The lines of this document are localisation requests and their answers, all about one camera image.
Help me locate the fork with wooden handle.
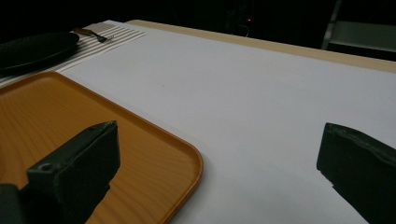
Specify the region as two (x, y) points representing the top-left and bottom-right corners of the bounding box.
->
(73, 27), (115, 44)

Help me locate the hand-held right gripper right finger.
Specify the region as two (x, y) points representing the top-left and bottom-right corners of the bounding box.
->
(316, 122), (396, 224)

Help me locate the striped beige placemat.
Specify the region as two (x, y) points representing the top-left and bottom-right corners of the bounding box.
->
(0, 21), (148, 86)

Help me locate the orange wood-grain tray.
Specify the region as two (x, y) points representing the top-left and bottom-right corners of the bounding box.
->
(0, 71), (205, 224)

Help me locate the white table cover sheet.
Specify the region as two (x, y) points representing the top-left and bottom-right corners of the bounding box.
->
(57, 20), (396, 224)

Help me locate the grey metal stand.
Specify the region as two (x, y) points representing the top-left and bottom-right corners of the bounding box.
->
(320, 0), (396, 53)

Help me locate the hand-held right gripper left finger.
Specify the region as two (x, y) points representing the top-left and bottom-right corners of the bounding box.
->
(26, 120), (121, 224)

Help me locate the black round plate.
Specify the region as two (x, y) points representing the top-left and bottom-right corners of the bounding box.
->
(0, 31), (80, 71)

